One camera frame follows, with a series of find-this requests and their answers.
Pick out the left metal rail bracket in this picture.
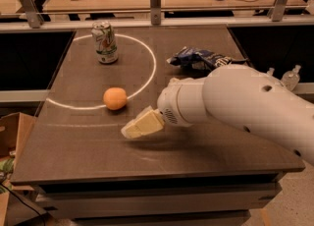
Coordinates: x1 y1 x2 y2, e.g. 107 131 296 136
19 0 43 28

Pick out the green white soda can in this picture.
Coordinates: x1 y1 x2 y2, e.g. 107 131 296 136
91 21 118 64

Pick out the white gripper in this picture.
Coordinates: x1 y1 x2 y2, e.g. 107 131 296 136
121 78 209 139

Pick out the clear plastic sanitizer bottle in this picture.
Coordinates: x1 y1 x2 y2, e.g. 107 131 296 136
266 68 275 76

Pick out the white tape circle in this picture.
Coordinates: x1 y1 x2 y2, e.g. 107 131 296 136
46 34 157 111

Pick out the orange fruit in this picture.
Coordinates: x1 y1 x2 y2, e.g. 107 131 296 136
103 87 128 110

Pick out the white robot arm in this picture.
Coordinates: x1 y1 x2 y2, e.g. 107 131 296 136
121 64 314 164

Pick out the middle metal rail bracket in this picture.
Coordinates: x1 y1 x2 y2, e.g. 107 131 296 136
150 0 161 25

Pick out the blue crumpled chip bag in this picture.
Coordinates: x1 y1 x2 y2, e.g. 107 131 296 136
167 47 247 72

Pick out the cardboard box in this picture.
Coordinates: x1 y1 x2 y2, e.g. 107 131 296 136
0 112 35 166

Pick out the black cable on floor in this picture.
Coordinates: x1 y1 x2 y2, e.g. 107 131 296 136
0 184 47 226

